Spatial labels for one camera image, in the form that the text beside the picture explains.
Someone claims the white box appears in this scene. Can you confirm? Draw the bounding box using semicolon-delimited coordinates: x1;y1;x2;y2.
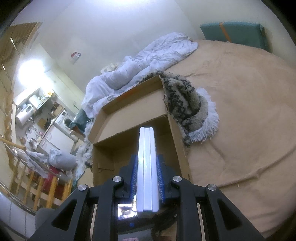
136;126;159;218

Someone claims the brown cardboard box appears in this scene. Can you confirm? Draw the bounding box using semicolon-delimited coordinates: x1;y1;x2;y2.
88;76;192;186

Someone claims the black and white shaggy blanket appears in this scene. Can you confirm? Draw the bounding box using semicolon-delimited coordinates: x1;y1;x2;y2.
139;71;219;147

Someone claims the grey stuffed bag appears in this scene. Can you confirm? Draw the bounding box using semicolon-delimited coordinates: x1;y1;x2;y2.
48;149;77;171

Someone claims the teal upholstered chair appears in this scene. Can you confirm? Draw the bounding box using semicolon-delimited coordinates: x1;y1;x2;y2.
69;109;90;134

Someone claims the white washing machine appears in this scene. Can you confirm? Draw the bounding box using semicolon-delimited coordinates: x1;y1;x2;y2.
54;110;73;135

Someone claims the tan bed sheet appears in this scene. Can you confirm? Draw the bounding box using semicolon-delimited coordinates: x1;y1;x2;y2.
170;40;295;240

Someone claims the wooden stair railing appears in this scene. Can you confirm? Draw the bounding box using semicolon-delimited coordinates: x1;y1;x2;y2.
1;135;73;213

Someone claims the white crumpled duvet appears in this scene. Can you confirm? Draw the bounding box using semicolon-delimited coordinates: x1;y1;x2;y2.
81;32;198;118

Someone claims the teal cushion with orange stripe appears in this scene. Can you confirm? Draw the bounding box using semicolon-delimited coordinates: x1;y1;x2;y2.
200;22;270;52

